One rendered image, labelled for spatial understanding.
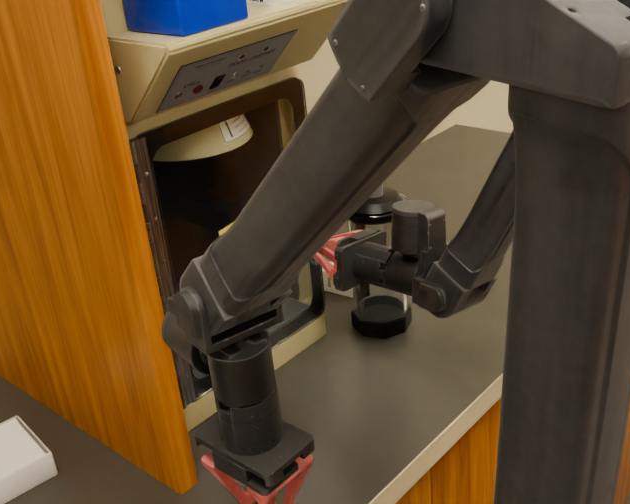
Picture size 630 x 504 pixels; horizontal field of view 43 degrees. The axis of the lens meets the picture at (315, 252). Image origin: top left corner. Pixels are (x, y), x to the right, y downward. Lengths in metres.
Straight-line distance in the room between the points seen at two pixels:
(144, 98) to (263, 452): 0.42
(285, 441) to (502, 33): 0.51
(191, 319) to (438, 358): 0.70
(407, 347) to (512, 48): 1.02
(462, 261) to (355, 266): 0.19
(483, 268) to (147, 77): 0.45
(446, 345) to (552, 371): 0.93
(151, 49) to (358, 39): 0.53
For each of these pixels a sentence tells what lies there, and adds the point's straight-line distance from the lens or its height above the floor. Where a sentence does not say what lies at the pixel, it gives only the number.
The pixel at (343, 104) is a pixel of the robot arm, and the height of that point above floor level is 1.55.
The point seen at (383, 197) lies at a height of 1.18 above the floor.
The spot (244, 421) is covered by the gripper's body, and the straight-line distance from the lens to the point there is 0.73.
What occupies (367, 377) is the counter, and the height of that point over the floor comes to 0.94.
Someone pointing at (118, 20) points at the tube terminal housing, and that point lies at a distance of 0.97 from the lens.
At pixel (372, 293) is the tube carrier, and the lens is 1.30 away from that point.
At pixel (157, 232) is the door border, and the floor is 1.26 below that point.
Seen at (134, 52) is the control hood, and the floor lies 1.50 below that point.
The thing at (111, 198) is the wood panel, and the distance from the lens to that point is 0.89.
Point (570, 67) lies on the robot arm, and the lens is 0.32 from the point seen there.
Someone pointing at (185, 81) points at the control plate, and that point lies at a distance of 0.95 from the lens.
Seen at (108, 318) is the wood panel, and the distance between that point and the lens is 1.02.
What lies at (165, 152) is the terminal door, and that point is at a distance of 1.02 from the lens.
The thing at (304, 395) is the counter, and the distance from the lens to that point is 1.23.
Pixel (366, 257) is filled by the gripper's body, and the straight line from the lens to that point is 1.11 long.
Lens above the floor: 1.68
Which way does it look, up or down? 27 degrees down
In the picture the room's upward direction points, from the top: 6 degrees counter-clockwise
